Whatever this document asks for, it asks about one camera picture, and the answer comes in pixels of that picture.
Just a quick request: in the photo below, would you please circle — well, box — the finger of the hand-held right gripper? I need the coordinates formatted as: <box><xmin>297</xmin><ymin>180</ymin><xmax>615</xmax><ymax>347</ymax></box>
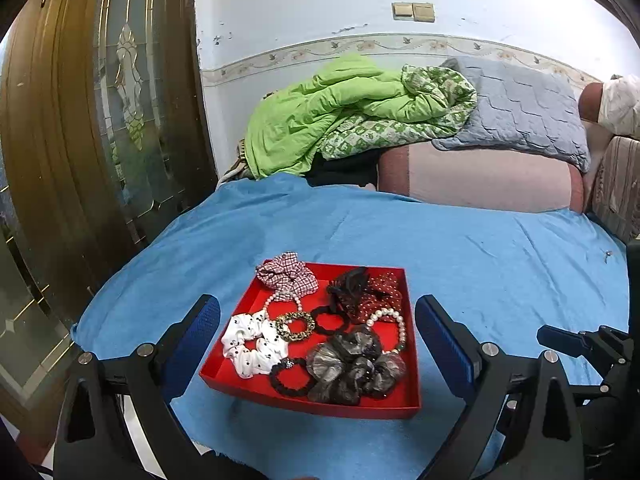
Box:
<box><xmin>537</xmin><ymin>325</ymin><xmax>635</xmax><ymax>387</ymax></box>

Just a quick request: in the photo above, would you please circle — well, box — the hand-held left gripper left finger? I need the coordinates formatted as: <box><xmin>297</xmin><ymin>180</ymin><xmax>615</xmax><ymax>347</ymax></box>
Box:
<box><xmin>52</xmin><ymin>294</ymin><xmax>261</xmax><ymax>480</ymax></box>

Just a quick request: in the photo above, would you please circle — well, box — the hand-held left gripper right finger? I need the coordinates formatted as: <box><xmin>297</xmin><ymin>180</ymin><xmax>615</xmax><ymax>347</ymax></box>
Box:
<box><xmin>415</xmin><ymin>294</ymin><xmax>598</xmax><ymax>480</ymax></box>

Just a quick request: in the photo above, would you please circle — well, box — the white cherry print scrunchie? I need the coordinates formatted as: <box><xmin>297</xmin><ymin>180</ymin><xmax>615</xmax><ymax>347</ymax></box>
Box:
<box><xmin>221</xmin><ymin>310</ymin><xmax>291</xmax><ymax>380</ymax></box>

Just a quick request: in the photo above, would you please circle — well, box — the grey black sheer scrunchie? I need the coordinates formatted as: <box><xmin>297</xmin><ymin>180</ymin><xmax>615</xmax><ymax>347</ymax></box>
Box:
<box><xmin>306</xmin><ymin>324</ymin><xmax>407</xmax><ymax>406</ymax></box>

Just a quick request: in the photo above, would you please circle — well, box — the black lace scrunchie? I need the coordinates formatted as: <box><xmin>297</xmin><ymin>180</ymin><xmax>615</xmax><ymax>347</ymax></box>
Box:
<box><xmin>326</xmin><ymin>267</ymin><xmax>373</xmax><ymax>313</ymax></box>

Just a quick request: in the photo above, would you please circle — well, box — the red tray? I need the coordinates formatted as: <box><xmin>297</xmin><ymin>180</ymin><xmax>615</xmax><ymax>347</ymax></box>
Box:
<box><xmin>199</xmin><ymin>261</ymin><xmax>422</xmax><ymax>421</ymax></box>

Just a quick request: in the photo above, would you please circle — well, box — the dark red dotted scrunchie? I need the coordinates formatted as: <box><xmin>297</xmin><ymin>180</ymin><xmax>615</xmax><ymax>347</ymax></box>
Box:
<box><xmin>350</xmin><ymin>271</ymin><xmax>405</xmax><ymax>325</ymax></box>

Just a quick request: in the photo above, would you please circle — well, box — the blue blanket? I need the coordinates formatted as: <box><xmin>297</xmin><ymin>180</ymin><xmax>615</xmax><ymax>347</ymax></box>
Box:
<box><xmin>70</xmin><ymin>172</ymin><xmax>631</xmax><ymax>480</ymax></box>

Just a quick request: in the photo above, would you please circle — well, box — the red white checked scrunchie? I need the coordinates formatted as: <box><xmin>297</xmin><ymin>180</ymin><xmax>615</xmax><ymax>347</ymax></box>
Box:
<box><xmin>255</xmin><ymin>252</ymin><xmax>319</xmax><ymax>297</ymax></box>

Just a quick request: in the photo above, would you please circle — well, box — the striped beige cushion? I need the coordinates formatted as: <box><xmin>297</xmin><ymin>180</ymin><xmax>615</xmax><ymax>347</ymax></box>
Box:
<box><xmin>587</xmin><ymin>135</ymin><xmax>640</xmax><ymax>243</ymax></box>

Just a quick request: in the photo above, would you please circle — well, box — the pink bolster cushion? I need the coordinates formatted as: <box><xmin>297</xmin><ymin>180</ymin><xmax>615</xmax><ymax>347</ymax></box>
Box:
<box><xmin>377</xmin><ymin>140</ymin><xmax>586</xmax><ymax>213</ymax></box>

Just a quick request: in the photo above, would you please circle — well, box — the beige cloth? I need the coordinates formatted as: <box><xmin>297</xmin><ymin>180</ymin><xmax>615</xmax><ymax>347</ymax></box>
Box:
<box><xmin>216</xmin><ymin>137</ymin><xmax>257</xmax><ymax>192</ymax></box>

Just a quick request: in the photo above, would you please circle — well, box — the black cloth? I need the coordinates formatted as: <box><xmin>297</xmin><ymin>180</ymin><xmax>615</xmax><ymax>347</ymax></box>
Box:
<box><xmin>305</xmin><ymin>147</ymin><xmax>383</xmax><ymax>191</ymax></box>

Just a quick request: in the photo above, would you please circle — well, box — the grey quilted pillow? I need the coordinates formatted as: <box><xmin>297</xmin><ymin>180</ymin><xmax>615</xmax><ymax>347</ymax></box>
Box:
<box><xmin>432</xmin><ymin>56</ymin><xmax>592</xmax><ymax>173</ymax></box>

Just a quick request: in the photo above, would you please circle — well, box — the brown rounded object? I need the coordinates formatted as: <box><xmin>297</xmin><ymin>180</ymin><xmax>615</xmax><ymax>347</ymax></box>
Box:
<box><xmin>579</xmin><ymin>81</ymin><xmax>607</xmax><ymax>123</ymax></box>

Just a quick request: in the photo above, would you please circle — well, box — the white crumpled cloth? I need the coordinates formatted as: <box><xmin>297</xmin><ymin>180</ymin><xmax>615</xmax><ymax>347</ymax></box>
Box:
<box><xmin>597</xmin><ymin>74</ymin><xmax>640</xmax><ymax>137</ymax></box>

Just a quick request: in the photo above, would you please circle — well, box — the green quilt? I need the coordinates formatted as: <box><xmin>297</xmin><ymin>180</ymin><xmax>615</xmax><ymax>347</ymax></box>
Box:
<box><xmin>244</xmin><ymin>53</ymin><xmax>478</xmax><ymax>181</ymax></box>

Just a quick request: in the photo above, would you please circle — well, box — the wooden door with glass panel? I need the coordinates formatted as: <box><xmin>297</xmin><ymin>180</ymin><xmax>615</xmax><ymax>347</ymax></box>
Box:
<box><xmin>0</xmin><ymin>0</ymin><xmax>218</xmax><ymax>456</ymax></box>

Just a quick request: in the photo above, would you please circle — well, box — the large white pearl bracelet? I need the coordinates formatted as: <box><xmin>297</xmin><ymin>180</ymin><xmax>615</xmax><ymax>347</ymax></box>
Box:
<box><xmin>365</xmin><ymin>307</ymin><xmax>408</xmax><ymax>356</ymax></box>

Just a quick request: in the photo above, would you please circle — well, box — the gold chain bracelet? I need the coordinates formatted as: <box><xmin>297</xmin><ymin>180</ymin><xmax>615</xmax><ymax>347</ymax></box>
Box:
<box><xmin>272</xmin><ymin>311</ymin><xmax>316</xmax><ymax>343</ymax></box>

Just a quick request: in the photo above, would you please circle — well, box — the black beaded hair tie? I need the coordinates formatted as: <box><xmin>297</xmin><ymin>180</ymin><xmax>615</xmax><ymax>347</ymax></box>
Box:
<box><xmin>270</xmin><ymin>356</ymin><xmax>318</xmax><ymax>396</ymax></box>

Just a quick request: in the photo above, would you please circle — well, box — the small white pearl bracelet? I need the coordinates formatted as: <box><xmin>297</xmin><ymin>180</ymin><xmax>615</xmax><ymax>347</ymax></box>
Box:
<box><xmin>262</xmin><ymin>290</ymin><xmax>304</xmax><ymax>321</ymax></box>

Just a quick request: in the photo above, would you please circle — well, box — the plain black hair tie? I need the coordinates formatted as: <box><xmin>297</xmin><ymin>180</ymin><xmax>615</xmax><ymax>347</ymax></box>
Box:
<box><xmin>311</xmin><ymin>304</ymin><xmax>353</xmax><ymax>336</ymax></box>

